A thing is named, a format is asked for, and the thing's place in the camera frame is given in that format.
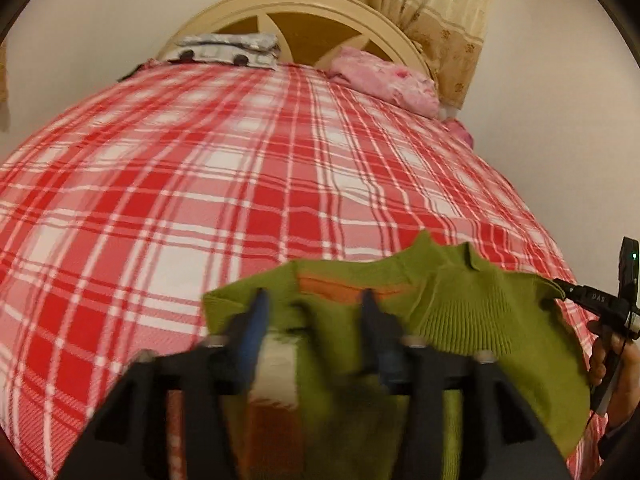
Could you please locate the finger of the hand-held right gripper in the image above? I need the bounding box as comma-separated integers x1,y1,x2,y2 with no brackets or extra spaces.
552,280,582,302

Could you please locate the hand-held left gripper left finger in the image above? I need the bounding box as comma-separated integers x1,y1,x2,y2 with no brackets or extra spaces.
57,287,271,480

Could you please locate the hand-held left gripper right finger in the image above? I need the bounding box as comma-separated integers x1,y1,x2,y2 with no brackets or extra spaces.
360,289,573,480

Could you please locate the green striped knit sweater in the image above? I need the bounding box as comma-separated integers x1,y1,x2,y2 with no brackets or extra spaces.
202,230,591,480

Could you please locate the person's right hand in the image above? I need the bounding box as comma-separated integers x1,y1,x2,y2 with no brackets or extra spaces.
587,321,634,430

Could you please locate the red plaid bed blanket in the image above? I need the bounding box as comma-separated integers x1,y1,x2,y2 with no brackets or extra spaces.
0,62,608,480

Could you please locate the pink cloth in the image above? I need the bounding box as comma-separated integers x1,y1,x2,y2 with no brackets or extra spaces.
442,117,475,150

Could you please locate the pink floral pillow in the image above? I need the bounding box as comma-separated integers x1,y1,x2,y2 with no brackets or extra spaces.
327,46,441,120

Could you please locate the dark cloth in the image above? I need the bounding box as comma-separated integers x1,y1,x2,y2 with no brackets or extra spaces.
117,62,151,81

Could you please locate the cream wooden headboard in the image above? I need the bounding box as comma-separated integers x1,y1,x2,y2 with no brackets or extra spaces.
155,0,436,91

